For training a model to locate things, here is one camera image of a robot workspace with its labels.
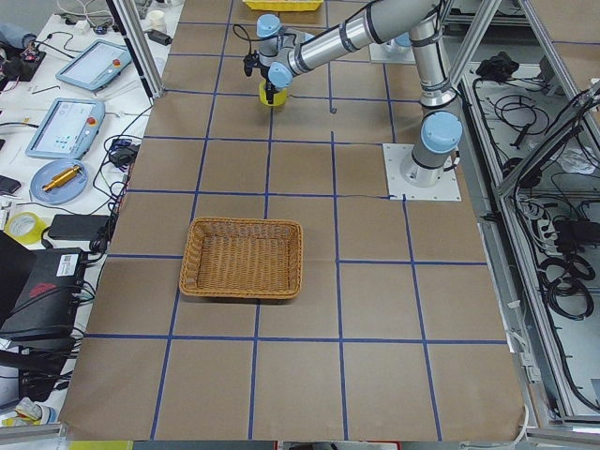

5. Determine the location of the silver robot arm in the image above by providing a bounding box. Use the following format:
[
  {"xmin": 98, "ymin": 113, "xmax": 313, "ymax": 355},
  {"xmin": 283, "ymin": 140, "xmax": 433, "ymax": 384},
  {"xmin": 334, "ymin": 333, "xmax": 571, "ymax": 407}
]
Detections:
[
  {"xmin": 243, "ymin": 1, "xmax": 458, "ymax": 116},
  {"xmin": 383, "ymin": 33, "xmax": 412, "ymax": 53}
]

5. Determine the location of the yellow tape roll on desk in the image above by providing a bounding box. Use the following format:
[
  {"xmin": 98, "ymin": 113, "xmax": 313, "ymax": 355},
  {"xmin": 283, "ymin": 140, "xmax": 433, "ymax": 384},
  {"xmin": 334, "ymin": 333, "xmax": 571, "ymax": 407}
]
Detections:
[{"xmin": 4, "ymin": 212, "xmax": 47, "ymax": 246}]

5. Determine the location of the yellow plastic basket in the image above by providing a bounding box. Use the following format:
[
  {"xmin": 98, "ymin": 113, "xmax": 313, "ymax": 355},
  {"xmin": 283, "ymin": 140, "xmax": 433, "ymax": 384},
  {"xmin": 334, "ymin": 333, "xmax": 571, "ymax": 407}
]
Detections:
[{"xmin": 243, "ymin": 0, "xmax": 323, "ymax": 12}]

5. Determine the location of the white paper cup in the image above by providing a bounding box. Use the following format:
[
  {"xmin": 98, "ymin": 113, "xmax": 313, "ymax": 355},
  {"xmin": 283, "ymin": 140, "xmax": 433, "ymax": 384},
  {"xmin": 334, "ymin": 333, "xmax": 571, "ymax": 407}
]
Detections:
[{"xmin": 146, "ymin": 9, "xmax": 167, "ymax": 33}]

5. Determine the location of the upper teach pendant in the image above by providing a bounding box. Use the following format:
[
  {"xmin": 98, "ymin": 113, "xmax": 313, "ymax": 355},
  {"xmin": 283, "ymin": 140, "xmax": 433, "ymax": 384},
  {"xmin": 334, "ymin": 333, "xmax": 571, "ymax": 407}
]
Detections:
[{"xmin": 55, "ymin": 39, "xmax": 132, "ymax": 92}]

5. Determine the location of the teach pendant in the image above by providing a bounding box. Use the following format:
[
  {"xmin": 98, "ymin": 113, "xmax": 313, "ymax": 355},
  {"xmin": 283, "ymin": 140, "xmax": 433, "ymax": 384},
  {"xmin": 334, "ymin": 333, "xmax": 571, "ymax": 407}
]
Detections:
[
  {"xmin": 55, "ymin": 39, "xmax": 132, "ymax": 92},
  {"xmin": 25, "ymin": 97, "xmax": 106, "ymax": 159}
]

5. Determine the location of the brown wicker basket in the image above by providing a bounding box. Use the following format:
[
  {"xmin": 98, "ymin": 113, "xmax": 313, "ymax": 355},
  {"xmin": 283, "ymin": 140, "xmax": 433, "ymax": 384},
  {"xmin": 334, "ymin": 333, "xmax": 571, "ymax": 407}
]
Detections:
[{"xmin": 179, "ymin": 217, "xmax": 303, "ymax": 300}]

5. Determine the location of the lower teach pendant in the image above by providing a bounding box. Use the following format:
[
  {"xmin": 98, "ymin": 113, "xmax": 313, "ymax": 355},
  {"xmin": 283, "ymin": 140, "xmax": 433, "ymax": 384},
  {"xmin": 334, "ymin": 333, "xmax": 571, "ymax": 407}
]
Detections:
[{"xmin": 25, "ymin": 97, "xmax": 106, "ymax": 159}]

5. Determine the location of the brass cylinder tool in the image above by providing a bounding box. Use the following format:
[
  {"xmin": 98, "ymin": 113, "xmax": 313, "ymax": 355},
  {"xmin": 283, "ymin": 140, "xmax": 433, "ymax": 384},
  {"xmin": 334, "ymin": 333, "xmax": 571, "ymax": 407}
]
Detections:
[{"xmin": 42, "ymin": 165, "xmax": 83, "ymax": 192}]

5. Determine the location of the black cloth bundle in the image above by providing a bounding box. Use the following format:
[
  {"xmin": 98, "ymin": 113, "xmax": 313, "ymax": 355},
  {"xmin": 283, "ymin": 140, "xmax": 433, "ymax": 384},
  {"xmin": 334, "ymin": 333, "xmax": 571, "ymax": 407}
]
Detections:
[{"xmin": 475, "ymin": 52, "xmax": 519, "ymax": 83}]

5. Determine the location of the blue plate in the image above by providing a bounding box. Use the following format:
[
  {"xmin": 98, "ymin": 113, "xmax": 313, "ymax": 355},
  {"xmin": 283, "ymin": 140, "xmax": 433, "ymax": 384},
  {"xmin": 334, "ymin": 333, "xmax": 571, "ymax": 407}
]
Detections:
[{"xmin": 29, "ymin": 158, "xmax": 89, "ymax": 205}]

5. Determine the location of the black power brick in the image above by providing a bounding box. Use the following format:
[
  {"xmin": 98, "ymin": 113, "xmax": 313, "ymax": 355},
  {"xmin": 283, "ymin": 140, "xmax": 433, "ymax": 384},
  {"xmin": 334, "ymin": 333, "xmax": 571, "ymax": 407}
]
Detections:
[{"xmin": 47, "ymin": 215, "xmax": 109, "ymax": 241}]

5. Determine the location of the black laptop computer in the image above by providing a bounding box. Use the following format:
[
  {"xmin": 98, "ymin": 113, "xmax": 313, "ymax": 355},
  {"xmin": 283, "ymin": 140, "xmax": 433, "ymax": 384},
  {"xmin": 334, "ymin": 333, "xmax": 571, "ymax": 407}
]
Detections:
[{"xmin": 1, "ymin": 232, "xmax": 86, "ymax": 347}]

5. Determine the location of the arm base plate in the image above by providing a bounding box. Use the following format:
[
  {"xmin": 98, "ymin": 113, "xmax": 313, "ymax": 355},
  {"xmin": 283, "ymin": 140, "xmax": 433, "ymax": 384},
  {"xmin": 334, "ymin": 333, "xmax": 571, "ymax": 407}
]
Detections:
[
  {"xmin": 369, "ymin": 43, "xmax": 415, "ymax": 65},
  {"xmin": 382, "ymin": 143, "xmax": 461, "ymax": 202}
]

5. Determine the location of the aluminium frame post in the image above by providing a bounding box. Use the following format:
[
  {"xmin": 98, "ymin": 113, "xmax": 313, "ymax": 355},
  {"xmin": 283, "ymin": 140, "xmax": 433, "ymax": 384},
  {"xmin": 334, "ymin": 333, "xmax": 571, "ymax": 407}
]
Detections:
[{"xmin": 107, "ymin": 0, "xmax": 164, "ymax": 99}]

